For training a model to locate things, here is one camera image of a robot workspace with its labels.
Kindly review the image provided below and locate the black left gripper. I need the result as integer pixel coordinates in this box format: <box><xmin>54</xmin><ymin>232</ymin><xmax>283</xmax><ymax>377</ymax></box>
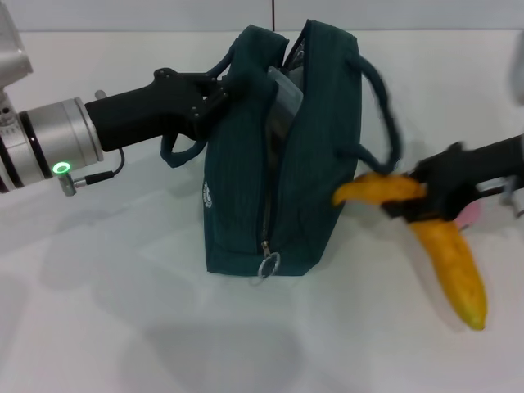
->
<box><xmin>84</xmin><ymin>68</ymin><xmax>251</xmax><ymax>152</ymax></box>

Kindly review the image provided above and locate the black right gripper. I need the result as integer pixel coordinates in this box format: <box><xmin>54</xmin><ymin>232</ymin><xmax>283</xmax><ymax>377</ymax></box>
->
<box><xmin>382</xmin><ymin>134</ymin><xmax>524</xmax><ymax>222</ymax></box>

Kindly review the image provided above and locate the pink ball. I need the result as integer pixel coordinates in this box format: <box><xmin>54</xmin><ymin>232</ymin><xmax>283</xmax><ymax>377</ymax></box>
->
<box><xmin>454</xmin><ymin>203</ymin><xmax>482</xmax><ymax>231</ymax></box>

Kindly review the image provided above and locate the clear blue-rimmed plastic container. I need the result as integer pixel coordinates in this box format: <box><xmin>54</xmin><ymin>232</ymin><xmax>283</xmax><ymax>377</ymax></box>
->
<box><xmin>265</xmin><ymin>65</ymin><xmax>305</xmax><ymax>142</ymax></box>

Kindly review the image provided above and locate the yellow banana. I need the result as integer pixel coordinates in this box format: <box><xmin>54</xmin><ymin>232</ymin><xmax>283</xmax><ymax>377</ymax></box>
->
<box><xmin>332</xmin><ymin>171</ymin><xmax>488</xmax><ymax>332</ymax></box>

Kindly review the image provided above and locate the dark teal zipper bag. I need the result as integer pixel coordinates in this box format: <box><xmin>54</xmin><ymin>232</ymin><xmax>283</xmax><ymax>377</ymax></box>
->
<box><xmin>159</xmin><ymin>18</ymin><xmax>404</xmax><ymax>280</ymax></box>

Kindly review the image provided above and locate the metal zipper pull ring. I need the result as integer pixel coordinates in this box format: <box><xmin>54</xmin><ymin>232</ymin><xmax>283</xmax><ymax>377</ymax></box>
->
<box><xmin>256</xmin><ymin>240</ymin><xmax>282</xmax><ymax>282</ymax></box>

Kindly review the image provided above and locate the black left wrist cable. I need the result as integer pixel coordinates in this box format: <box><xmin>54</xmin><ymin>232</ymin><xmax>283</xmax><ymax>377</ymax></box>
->
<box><xmin>75</xmin><ymin>147</ymin><xmax>126</xmax><ymax>185</ymax></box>

